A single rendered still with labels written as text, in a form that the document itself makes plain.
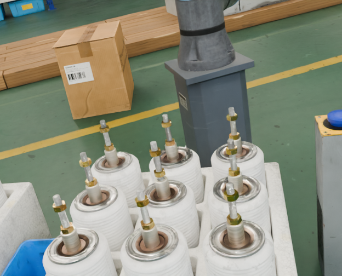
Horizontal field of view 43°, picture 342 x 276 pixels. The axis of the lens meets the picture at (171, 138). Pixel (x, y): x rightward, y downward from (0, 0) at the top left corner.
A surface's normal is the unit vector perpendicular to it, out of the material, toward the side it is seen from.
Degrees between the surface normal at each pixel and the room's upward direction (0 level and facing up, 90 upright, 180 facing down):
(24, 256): 88
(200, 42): 72
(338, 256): 90
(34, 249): 88
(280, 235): 0
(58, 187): 0
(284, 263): 0
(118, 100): 89
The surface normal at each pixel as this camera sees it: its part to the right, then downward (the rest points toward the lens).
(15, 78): 0.30, 0.38
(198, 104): -0.45, 0.47
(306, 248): -0.17, -0.88
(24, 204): 0.97, -0.08
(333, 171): -0.13, 0.47
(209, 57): 0.00, 0.15
